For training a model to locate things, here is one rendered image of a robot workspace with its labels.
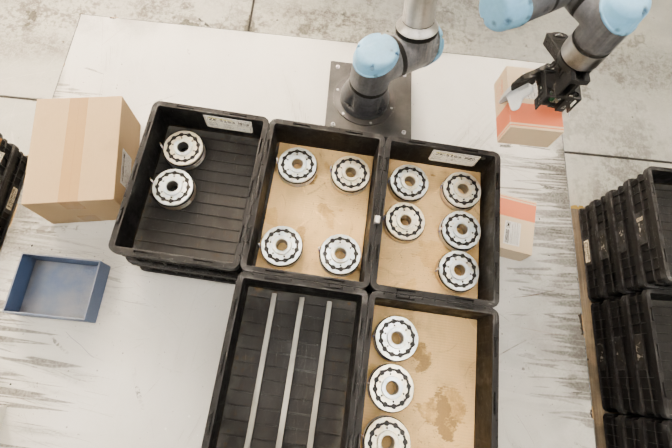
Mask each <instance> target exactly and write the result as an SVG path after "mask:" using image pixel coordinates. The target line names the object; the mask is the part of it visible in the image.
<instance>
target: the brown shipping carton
mask: <svg viewBox="0 0 672 448"><path fill-rule="evenodd" d="M140 129H141V125H140V123H139V121H138V120H137V118H136V117H135V115H134V114H133V112H132V111H131V109H130V107H129V106H128V104H127V103H126V101H125V100H124V98H123V97H122V96H107V97H80V98H52V99H37V103H36V109H35V116H34V122H33V129H32V136H31V142H30V149H29V155H28V162H27V168H26V175H25V181H24V188H23V194H22V201H21V205H23V206H25V207H26V208H28V209H29V210H31V211H33V212H34V213H36V214H38V215H39V216H41V217H43V218H44V219H46V220H47V221H49V222H51V223H52V224H57V223H74V222H91V221H107V220H116V218H117V215H118V212H119V209H120V206H121V203H122V199H123V196H124V193H125V190H126V187H127V184H128V181H129V177H130V174H131V171H132V168H133V165H134V162H135V158H136V155H137V152H138V149H139V145H140Z"/></svg>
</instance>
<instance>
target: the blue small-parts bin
mask: <svg viewBox="0 0 672 448"><path fill-rule="evenodd" d="M110 268H111V267H110V266H109V265H107V264H105V263H104V262H102V261H100V260H91V259H81V258H72V257H62V256H53V255H43V254H33V253H24V252H22V253H21V256H20V259H19V262H18V265H17V268H16V271H15V274H14V277H13V280H12V283H11V286H10V289H9V292H8V295H7V298H6V301H5V304H4V307H3V310H2V312H4V313H9V314H14V315H19V316H29V317H39V318H49V319H59V320H69V321H78V322H88V323H96V320H97V317H98V313H99V309H100V305H101V302H102V298H103V294H104V290H105V287H106V283H107V279H108V275H109V272H110Z"/></svg>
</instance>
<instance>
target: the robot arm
mask: <svg viewBox="0 0 672 448"><path fill-rule="evenodd" d="M478 1H479V13H480V17H481V18H483V20H484V24H485V26H486V27H487V28H489V29H490V30H492V31H495V32H503V31H506V30H510V29H513V28H518V27H520V26H522V25H524V24H525V23H527V22H529V21H531V20H534V19H536V18H539V17H541V16H543V15H546V14H548V13H551V12H553V11H555V10H558V9H560V8H562V7H564V8H565V9H566V10H567V11H568V13H569V14H570V15H571V16H572V17H573V18H574V19H575V20H576V21H577V22H578V23H579V25H578V26H577V27H576V29H575V30H574V31H573V32H572V33H571V34H570V36H568V35H567V34H564V33H562V32H553V33H546V36H545V39H544V42H543V45H544V46H545V48H546V49H547V51H548V52H549V53H550V55H551V56H552V57H553V59H554V60H555V61H552V63H551V64H549V63H546V64H545V65H543V66H540V67H539V68H536V69H535V70H532V71H529V72H527V73H525V74H523V75H521V76H520V77H519V78H518V79H516V80H515V81H514V82H513V83H512V84H511V86H510V87H509V88H508V89H507V90H506V91H505V92H504V94H503V95H502V97H501V98H500V100H499V104H502V103H504V102H506V101H508V103H509V106H510V108H511V110H512V111H516V110H518V109H519V108H520V106H521V103H522V101H523V99H524V98H525V97H527V96H529V95H531V94H532V92H533V91H534V87H533V84H534V83H535V80H536V84H537V85H538V96H537V97H536V98H535V100H534V105H535V110H537V108H538V107H539V106H540V105H546V106H547V107H550V108H554V110H555V111H559V112H563V111H564V110H565V109H566V111H567V113H568V117H569V116H570V111H571V110H572V109H573V108H574V107H575V106H576V105H577V104H578V103H579V102H580V101H581V100H582V96H581V88H580V85H585V86H587V85H588V84H589V83H590V82H591V80H590V73H591V72H592V71H593V70H594V69H596V68H597V67H598V66H599V65H600V64H601V63H602V62H603V61H604V60H605V59H606V58H607V56H608V55H609V54H610V53H611V52H613V50H614V49H615V48H616V47H617V46H618V45H619V44H620V43H621V42H622V41H623V40H624V39H625V38H626V37H627V36H628V35H630V34H631V33H632V32H634V31H635V29H636V28H637V27H638V25H639V23H640V22H641V21H642V20H643V19H644V18H645V16H646V15H647V14H648V13H649V11H650V9H651V4H652V1H651V0H478ZM437 3H438V0H404V9H403V16H401V17H400V18H399V19H398V20H397V22H396V29H395V33H394V34H392V35H387V34H383V35H382V34H381V33H373V34H369V35H367V36H365V37H364V38H363V39H362V40H361V41H360V42H359V43H358V45H357V47H356V50H355V52H354V55H353V63H352V68H351V73H350V77H349V79H348V80H347V81H346V82H345V84H344V85H343V87H342V89H341V94H340V101H341V104H342V106H343V108H344V109H345V111H346V112H347V113H349V114H350V115H351V116H353V117H355V118H358V119H363V120H371V119H375V118H378V117H380V116H381V115H382V114H384V113H385V111H386V110H387V107H388V105H389V100H390V95H389V90H388V86H389V83H390V81H392V80H394V79H396V78H399V77H401V76H403V75H406V74H408V73H410V72H413V71H415V70H418V69H420V68H422V67H426V66H429V65H430V64H432V63H433V62H435V61H437V60H438V59H439V58H440V56H441V55H442V52H443V49H444V38H442V36H443V32H442V30H441V28H440V26H439V25H438V22H437V21H436V20H435V14H436V9H437ZM574 100H576V103H575V104H574V105H573V106H572V107H570V104H571V103H572V102H573V101H574ZM538 103H539V104H538Z"/></svg>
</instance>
